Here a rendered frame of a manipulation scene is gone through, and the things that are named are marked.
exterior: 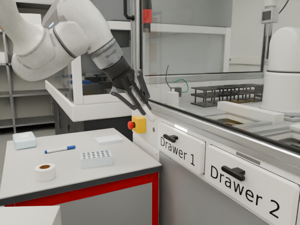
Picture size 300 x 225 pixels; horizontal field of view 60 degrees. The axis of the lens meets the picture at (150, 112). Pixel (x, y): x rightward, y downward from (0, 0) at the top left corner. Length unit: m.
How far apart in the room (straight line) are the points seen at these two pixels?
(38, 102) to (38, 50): 4.26
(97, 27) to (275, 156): 0.55
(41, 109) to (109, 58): 4.30
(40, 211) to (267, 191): 0.53
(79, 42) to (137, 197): 0.65
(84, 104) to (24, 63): 0.89
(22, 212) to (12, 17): 0.46
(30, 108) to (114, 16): 3.57
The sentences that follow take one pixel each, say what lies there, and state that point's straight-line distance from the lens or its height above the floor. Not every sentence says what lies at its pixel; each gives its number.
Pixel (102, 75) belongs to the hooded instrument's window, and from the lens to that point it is 1.66.
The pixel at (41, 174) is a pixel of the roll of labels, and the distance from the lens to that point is 1.01.
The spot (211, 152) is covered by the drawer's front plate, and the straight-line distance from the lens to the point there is 0.80.
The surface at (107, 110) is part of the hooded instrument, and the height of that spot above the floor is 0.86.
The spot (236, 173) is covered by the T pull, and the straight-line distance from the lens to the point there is 0.68.
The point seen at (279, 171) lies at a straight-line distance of 0.67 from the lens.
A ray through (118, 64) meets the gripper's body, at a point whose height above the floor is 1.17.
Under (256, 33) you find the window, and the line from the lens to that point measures 0.70.
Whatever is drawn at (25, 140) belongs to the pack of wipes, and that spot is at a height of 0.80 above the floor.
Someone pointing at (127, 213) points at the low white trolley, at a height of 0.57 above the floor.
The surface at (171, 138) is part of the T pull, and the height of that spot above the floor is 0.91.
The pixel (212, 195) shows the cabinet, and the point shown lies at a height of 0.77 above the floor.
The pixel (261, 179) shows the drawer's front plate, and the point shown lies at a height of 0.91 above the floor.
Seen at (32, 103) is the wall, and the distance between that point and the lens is 4.99.
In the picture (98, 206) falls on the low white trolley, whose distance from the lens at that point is 1.06.
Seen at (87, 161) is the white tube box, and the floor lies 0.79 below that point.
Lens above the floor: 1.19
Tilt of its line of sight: 12 degrees down
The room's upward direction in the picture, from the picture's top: straight up
